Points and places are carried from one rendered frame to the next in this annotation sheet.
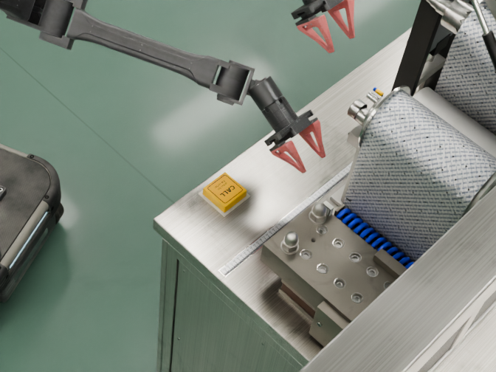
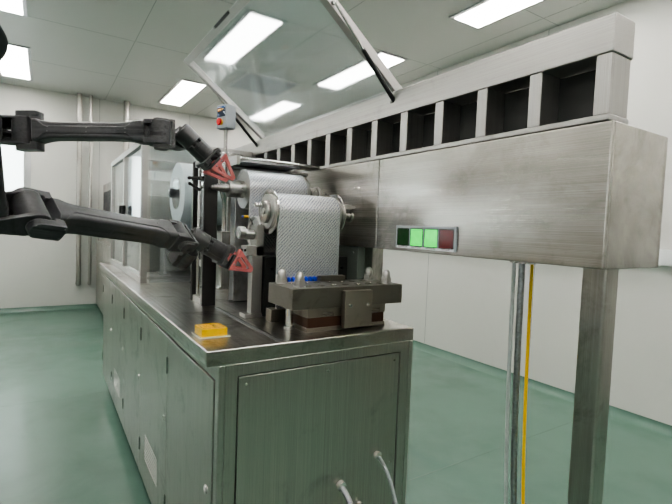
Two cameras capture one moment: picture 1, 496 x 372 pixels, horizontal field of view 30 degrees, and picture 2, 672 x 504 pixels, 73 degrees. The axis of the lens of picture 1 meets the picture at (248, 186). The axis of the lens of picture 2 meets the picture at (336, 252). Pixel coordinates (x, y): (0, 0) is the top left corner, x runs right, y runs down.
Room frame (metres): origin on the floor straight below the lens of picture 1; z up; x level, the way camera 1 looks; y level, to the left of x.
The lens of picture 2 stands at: (0.47, 1.08, 1.20)
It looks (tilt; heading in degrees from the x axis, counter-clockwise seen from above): 3 degrees down; 290
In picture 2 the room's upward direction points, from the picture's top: 2 degrees clockwise
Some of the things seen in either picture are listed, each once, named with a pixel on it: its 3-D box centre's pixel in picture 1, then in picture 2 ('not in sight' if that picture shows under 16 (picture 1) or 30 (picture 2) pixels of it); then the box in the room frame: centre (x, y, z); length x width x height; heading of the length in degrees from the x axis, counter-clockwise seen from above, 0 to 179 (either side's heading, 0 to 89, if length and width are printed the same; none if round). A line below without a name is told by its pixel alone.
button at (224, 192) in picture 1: (224, 192); (210, 330); (1.21, 0.05, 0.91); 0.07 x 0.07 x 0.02; 53
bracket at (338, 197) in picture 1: (359, 159); (251, 270); (1.25, -0.22, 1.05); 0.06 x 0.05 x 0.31; 53
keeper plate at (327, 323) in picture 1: (333, 334); (357, 308); (0.88, -0.21, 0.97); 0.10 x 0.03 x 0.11; 53
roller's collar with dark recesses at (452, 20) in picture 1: (463, 19); (235, 188); (1.41, -0.37, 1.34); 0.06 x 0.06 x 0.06; 53
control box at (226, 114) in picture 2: not in sight; (224, 117); (1.62, -0.59, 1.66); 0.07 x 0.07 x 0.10; 71
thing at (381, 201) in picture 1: (396, 215); (308, 255); (1.08, -0.30, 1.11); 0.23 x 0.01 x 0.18; 53
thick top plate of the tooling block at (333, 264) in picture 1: (362, 292); (337, 292); (0.96, -0.26, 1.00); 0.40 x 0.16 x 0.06; 53
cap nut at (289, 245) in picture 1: (291, 240); (299, 279); (1.02, -0.10, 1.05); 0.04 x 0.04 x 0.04
